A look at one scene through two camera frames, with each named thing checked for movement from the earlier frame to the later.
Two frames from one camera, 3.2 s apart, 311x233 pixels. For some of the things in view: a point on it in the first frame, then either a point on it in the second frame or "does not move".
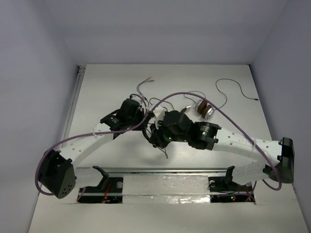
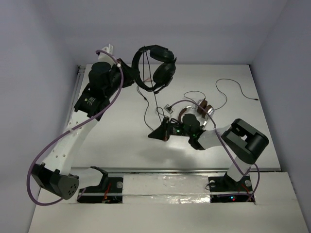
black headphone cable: (146, 103) → (153, 88)
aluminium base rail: (167, 171) does not move
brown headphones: (204, 108) does not move
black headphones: (144, 134) → (164, 69)
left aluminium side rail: (81, 72) does not move
